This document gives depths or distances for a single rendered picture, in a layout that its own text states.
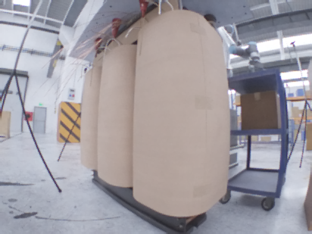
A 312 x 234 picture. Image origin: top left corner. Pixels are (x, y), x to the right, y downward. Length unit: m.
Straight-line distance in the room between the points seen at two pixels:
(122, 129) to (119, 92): 0.21
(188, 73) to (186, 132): 0.21
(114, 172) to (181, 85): 0.61
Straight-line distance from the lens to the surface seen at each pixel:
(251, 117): 1.23
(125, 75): 0.92
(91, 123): 1.27
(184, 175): 0.55
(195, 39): 0.66
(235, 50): 1.51
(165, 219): 0.85
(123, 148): 0.86
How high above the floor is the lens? 0.54
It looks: 5 degrees up
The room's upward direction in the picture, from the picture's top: 1 degrees clockwise
